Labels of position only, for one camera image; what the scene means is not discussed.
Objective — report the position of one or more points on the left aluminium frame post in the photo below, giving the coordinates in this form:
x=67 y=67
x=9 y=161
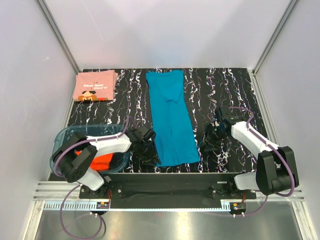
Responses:
x=57 y=34

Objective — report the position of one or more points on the front aluminium rail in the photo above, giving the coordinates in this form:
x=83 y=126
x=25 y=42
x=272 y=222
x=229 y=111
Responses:
x=57 y=190

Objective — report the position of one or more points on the connector box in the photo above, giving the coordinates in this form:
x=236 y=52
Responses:
x=238 y=206
x=103 y=205

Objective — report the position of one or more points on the pink folded t-shirt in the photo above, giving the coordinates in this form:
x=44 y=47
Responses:
x=95 y=86

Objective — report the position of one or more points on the right aluminium frame post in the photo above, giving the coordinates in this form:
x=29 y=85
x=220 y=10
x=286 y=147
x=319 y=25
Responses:
x=275 y=35

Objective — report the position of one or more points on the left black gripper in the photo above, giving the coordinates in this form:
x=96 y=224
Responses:
x=145 y=150

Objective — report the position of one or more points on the clear blue plastic bin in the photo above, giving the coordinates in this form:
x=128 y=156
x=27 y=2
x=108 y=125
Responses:
x=116 y=163

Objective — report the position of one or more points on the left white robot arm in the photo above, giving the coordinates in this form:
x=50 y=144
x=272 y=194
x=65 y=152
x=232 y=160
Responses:
x=73 y=159

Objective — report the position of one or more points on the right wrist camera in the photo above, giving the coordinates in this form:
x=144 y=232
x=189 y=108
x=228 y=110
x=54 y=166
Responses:
x=216 y=124

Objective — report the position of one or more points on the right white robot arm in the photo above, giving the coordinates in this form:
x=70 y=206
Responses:
x=276 y=170

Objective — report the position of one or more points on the blue t-shirt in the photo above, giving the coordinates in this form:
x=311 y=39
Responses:
x=174 y=141

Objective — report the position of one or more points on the aluminium frame post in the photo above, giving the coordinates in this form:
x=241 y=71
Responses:
x=275 y=35
x=57 y=34

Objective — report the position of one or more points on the left connector box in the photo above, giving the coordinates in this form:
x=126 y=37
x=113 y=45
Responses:
x=103 y=205

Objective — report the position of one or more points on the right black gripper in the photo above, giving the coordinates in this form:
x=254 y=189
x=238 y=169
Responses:
x=213 y=135

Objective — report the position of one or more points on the right connector box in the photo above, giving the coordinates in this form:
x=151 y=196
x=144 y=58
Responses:
x=238 y=206

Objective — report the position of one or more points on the orange t-shirt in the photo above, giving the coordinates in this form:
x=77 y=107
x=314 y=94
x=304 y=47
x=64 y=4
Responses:
x=102 y=163

